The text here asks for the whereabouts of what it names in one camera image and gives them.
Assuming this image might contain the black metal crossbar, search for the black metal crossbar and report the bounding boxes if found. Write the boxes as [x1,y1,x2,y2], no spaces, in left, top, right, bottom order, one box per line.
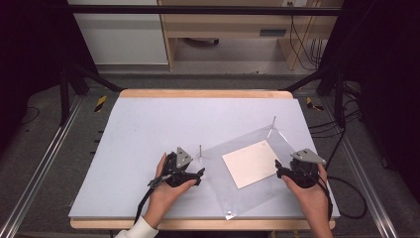
[67,4,343,17]

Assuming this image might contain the thin black floor cable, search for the thin black floor cable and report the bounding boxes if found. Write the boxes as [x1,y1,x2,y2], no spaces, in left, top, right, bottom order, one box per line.
[19,106,41,127]

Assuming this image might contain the white cabinet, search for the white cabinet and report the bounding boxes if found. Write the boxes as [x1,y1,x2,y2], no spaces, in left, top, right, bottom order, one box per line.
[67,0,169,66]

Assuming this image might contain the white table mat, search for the white table mat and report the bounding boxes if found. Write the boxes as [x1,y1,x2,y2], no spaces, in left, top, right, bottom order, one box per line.
[68,96,341,220]

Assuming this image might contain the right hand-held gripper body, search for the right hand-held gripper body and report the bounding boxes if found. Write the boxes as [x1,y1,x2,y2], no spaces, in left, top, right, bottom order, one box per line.
[289,148,327,189]

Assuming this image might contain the aluminium floor rail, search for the aluminium floor rail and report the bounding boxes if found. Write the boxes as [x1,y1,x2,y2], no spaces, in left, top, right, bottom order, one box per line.
[320,97,399,238]
[0,95,84,238]

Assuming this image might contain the wooden table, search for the wooden table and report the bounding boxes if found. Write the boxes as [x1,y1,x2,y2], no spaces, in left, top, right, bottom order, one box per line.
[69,88,337,231]

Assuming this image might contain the person's right hand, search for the person's right hand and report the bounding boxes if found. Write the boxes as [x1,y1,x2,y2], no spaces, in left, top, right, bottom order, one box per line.
[281,164,332,226]

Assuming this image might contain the person's left hand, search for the person's left hand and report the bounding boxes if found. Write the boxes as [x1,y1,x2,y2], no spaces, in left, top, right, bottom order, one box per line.
[144,152,198,228]

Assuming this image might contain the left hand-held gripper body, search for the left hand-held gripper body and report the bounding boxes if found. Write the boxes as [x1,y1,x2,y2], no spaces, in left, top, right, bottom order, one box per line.
[163,147,194,188]

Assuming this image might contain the left hand-held gripper cable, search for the left hand-held gripper cable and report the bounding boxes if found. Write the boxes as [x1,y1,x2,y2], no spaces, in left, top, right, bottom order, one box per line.
[133,175,167,226]

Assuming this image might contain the black hanging cables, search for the black hanging cables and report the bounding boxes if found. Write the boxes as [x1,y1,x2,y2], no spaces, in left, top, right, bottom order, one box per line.
[287,1,324,71]

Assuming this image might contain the black floor cables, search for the black floor cables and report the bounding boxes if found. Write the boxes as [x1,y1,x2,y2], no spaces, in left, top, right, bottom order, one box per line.
[308,82,365,170]

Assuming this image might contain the black metal stand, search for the black metal stand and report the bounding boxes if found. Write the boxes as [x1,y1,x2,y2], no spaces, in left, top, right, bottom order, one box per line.
[58,60,124,127]
[282,60,349,129]

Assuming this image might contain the wooden desk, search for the wooden desk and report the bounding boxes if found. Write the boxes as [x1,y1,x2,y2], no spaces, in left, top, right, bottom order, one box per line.
[157,0,345,71]

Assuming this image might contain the dark curtain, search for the dark curtain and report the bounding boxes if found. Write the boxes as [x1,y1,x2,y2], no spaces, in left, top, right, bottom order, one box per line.
[325,0,420,202]
[0,0,98,150]

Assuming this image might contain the picture card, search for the picture card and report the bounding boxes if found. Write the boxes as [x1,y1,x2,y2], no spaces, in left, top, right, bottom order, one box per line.
[221,139,282,189]

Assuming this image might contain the clear acrylic picture frame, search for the clear acrylic picture frame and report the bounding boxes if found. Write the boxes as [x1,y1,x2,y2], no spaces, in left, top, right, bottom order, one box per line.
[197,115,300,221]

